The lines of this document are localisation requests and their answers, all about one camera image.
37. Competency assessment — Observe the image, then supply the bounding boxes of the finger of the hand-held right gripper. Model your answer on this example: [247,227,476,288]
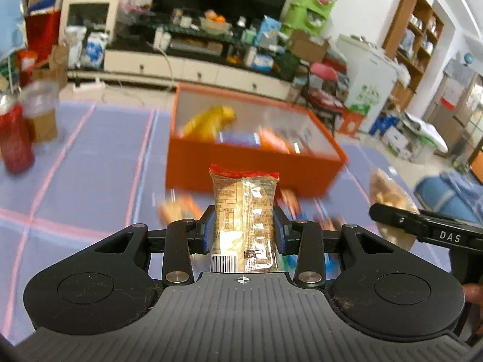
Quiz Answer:
[369,202,420,243]

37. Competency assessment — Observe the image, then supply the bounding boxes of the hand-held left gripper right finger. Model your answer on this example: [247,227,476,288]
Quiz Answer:
[272,205,394,288]

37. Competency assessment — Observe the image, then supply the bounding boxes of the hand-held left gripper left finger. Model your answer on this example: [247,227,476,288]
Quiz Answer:
[94,205,217,287]

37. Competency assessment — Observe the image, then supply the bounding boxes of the yellow noodle snack packet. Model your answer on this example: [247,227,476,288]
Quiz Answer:
[368,169,420,251]

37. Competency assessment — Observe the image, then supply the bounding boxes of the clear red-edged cracker packet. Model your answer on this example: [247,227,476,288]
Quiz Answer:
[209,163,280,274]

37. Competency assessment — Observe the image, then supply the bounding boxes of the orange cardboard box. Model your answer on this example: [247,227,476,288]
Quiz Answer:
[165,84,348,199]

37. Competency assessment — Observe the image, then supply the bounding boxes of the blue cushion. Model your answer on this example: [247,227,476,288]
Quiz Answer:
[414,171,483,229]

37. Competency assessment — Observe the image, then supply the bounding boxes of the orange rice crisp packet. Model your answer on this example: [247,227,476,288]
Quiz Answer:
[158,192,206,229]

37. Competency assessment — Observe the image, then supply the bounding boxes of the white printed carton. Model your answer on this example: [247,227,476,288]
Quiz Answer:
[380,124,413,158]

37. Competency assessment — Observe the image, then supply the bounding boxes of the orange plastic stool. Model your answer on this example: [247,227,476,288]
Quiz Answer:
[336,107,367,134]

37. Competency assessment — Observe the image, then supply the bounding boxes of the white refrigerator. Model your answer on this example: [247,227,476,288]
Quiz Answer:
[335,33,401,123]

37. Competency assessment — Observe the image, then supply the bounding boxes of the pink chair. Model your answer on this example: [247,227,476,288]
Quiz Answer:
[304,61,348,131]

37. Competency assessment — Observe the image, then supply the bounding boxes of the white television stand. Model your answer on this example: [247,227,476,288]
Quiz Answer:
[103,26,300,100]

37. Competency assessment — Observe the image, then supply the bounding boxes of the wooden bookshelf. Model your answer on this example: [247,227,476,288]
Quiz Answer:
[382,0,445,97]

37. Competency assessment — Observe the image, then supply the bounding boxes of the open brown cardboard box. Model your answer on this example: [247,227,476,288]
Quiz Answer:
[287,29,330,64]

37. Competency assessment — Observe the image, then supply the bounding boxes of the white power strip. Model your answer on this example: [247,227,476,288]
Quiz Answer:
[71,80,107,94]

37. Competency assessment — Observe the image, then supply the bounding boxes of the small brown cardboard box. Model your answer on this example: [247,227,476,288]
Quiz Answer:
[31,107,60,143]

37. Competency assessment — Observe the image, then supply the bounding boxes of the bowl of oranges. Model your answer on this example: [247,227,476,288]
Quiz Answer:
[199,8,232,34]

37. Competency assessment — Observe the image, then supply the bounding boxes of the red bottle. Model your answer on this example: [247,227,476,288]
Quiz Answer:
[0,103,36,175]

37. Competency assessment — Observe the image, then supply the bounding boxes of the blue and white bag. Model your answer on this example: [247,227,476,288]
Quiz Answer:
[84,31,109,71]

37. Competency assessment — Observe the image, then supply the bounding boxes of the clear plastic cup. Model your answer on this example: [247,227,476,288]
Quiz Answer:
[20,80,60,118]

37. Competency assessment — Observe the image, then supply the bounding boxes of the green plastic drawer unit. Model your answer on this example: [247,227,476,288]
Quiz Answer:
[284,0,337,43]

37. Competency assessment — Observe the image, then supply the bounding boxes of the red shopping bag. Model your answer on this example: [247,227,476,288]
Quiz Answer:
[24,8,62,52]

